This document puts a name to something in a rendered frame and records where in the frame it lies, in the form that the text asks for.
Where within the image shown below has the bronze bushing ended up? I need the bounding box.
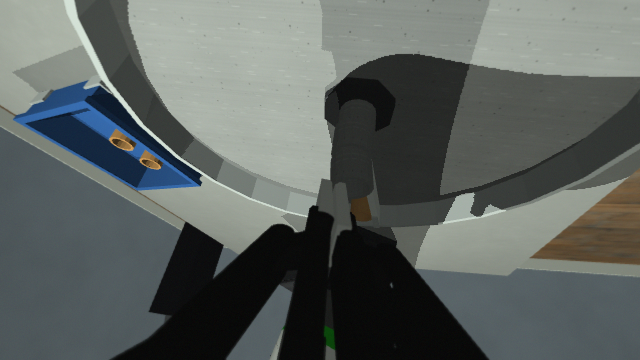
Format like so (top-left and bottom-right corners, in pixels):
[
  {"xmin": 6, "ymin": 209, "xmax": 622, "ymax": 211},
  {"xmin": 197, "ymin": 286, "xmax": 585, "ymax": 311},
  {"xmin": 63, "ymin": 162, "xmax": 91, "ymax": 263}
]
[
  {"xmin": 109, "ymin": 129, "xmax": 137, "ymax": 151},
  {"xmin": 350, "ymin": 197, "xmax": 372, "ymax": 222},
  {"xmin": 139, "ymin": 150, "xmax": 163, "ymax": 169}
]

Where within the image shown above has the blue plastic crate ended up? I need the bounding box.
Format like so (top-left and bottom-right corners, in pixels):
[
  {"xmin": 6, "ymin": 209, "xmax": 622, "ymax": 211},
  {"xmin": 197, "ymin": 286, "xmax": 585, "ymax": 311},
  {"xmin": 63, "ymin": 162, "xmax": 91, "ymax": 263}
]
[{"xmin": 13, "ymin": 74, "xmax": 202, "ymax": 191}]

